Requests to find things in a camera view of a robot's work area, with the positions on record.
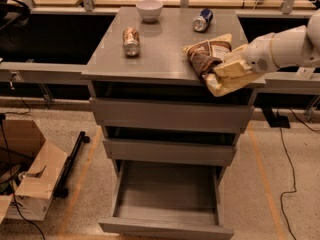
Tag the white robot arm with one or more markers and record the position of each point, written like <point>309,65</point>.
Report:
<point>299,46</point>

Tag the black office chair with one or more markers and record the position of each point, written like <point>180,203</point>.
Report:
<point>13,13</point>

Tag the grey top drawer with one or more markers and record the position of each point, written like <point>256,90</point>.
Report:
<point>161,115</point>

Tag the black table foot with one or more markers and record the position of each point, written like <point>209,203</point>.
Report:
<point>275,120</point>

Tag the brown chip bag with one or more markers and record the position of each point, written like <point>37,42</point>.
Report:
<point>205,55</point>

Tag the grey drawer cabinet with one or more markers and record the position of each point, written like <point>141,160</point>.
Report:
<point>175,28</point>

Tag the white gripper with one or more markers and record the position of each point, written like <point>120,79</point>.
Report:
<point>258,55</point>

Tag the clear sanitizer bottle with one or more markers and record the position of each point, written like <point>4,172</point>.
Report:
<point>305,73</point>

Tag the open grey bottom drawer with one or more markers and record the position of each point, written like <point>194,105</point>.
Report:
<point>167,200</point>

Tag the brown drink can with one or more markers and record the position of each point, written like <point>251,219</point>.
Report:
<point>131,41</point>

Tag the grey middle drawer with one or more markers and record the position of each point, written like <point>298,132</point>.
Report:
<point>169,152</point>

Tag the white ceramic bowl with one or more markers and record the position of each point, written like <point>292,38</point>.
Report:
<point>149,10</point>

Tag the black metal bar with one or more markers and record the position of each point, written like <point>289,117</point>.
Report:
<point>61,190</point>

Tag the open cardboard box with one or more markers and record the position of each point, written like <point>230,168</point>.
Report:
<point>36,165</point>

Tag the blue drink can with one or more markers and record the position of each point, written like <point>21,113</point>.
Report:
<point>202,21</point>

